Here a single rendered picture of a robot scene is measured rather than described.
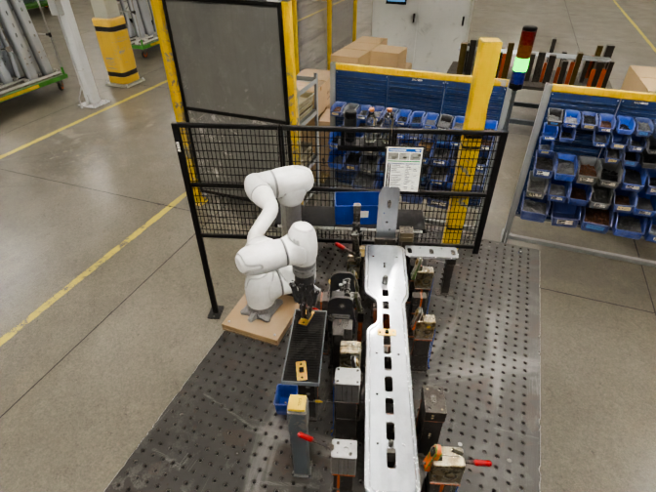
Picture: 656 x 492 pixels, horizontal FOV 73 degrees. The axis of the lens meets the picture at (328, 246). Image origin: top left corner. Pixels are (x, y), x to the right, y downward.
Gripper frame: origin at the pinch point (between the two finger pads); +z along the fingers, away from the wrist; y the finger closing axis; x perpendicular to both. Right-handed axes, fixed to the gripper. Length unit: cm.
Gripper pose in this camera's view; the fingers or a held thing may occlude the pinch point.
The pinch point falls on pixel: (306, 310)
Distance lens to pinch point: 181.7
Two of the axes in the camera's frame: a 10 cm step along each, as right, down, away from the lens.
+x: 3.7, -5.6, 7.4
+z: 0.0, 8.0, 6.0
